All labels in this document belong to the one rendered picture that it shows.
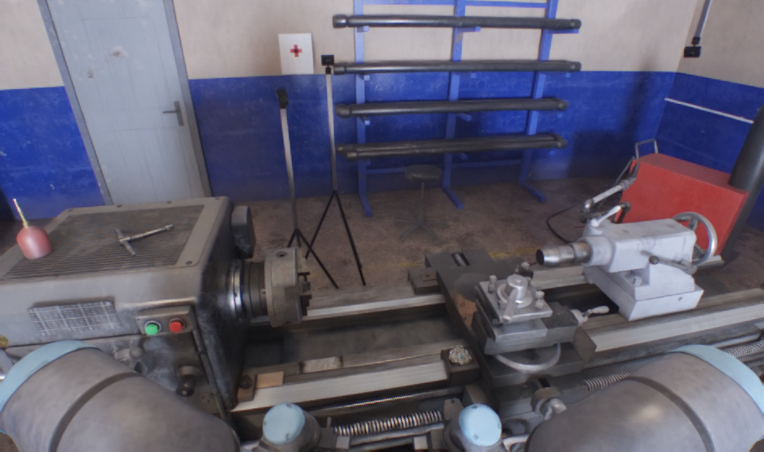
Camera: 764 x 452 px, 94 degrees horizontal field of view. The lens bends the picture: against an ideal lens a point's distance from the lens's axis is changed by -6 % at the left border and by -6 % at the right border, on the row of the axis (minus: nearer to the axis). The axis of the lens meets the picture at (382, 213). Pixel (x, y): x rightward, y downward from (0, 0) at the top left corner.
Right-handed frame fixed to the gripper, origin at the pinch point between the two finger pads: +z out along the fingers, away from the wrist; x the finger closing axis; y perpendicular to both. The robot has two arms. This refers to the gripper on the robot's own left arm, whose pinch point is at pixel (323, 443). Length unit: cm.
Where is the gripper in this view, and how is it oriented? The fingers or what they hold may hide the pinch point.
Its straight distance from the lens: 131.5
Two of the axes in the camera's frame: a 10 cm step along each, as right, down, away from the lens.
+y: 1.1, -7.8, 6.2
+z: 1.7, 6.3, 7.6
